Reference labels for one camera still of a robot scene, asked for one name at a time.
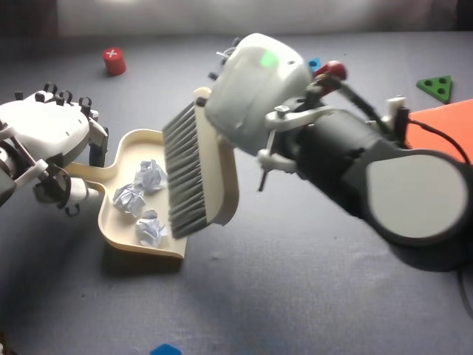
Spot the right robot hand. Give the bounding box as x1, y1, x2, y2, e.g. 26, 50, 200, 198
197, 32, 316, 158

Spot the white paper ball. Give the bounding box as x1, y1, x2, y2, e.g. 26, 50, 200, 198
112, 183, 146, 216
135, 209, 168, 248
133, 158, 168, 195

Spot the cream plastic dustpan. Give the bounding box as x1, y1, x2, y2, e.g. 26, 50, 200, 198
64, 128, 189, 260

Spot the red cylinder block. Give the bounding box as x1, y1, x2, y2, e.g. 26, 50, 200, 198
102, 47, 127, 77

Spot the green triangle block with holes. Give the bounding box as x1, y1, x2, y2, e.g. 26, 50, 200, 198
415, 75, 454, 104

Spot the orange foam block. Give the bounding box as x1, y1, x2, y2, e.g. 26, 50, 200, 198
404, 98, 473, 163

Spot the grey table cloth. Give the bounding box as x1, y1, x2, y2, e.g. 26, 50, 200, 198
0, 31, 473, 355

